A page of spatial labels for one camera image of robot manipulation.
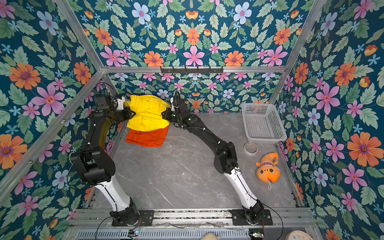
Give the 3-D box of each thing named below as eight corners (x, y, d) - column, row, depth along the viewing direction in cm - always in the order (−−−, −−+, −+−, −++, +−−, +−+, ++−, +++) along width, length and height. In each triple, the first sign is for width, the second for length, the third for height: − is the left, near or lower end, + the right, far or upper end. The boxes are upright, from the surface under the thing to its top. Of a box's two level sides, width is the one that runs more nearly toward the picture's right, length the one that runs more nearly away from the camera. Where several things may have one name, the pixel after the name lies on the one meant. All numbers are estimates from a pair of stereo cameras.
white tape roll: (245, 155, 98) (245, 153, 96) (242, 144, 104) (243, 142, 102) (258, 155, 98) (259, 153, 96) (255, 144, 104) (256, 142, 102)
